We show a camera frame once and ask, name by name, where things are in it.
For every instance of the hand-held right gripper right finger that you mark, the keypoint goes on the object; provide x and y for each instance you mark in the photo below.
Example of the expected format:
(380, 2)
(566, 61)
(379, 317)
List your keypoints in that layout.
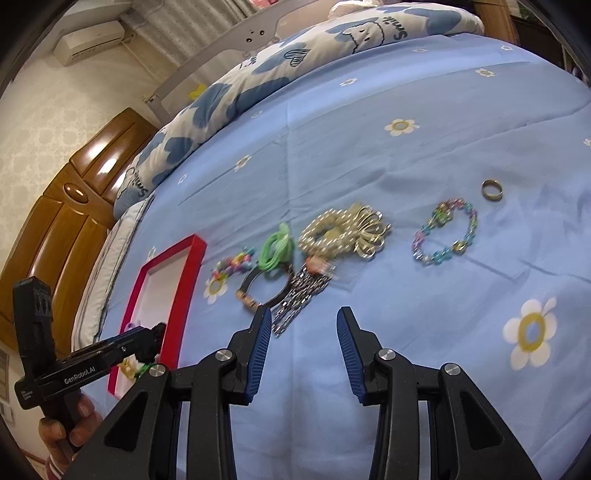
(348, 350)

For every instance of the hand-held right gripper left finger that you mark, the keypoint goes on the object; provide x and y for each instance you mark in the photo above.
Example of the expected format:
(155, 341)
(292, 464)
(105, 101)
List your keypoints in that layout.
(261, 350)

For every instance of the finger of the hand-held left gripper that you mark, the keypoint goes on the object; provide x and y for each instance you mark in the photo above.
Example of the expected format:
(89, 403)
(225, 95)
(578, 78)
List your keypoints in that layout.
(147, 339)

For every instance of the purple hair clip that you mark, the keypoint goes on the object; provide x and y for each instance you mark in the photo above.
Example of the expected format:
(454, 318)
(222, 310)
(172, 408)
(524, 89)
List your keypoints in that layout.
(129, 327)

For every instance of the shallow red cardboard box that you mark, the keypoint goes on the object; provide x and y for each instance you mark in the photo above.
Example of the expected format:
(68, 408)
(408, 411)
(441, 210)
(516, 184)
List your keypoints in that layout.
(182, 295)

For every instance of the gold crown hair clip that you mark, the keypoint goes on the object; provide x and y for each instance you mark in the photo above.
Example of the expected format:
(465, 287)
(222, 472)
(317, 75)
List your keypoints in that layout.
(369, 240)

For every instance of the person's left forearm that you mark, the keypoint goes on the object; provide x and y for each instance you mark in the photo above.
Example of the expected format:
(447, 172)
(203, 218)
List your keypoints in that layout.
(55, 470)

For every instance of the person's left hand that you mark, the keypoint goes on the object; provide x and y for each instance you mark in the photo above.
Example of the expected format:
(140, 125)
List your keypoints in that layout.
(85, 415)

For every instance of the grey striped pillow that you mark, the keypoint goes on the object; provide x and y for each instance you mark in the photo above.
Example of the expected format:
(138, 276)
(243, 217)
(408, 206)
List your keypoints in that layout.
(106, 277)

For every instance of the wooden headboard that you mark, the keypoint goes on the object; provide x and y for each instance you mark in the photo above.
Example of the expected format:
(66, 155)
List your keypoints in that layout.
(60, 230)

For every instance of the yellow sticker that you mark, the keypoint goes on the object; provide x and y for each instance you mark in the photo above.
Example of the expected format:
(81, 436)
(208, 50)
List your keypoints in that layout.
(197, 91)

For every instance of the white quilt with blue hearts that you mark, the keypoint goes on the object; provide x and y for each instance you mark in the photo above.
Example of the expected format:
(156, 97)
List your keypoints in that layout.
(277, 60)

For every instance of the white air conditioner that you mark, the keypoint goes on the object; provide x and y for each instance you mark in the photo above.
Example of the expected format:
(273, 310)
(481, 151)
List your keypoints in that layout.
(87, 41)

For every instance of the pale patterned curtain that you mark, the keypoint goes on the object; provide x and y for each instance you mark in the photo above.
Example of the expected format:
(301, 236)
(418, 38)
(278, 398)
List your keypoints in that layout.
(184, 27)

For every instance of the brown wooden furniture panel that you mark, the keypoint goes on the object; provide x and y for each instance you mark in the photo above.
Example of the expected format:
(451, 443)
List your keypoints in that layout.
(496, 18)

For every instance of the grey bed guard rail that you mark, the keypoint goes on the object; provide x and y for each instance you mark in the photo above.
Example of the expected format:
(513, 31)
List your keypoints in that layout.
(258, 32)

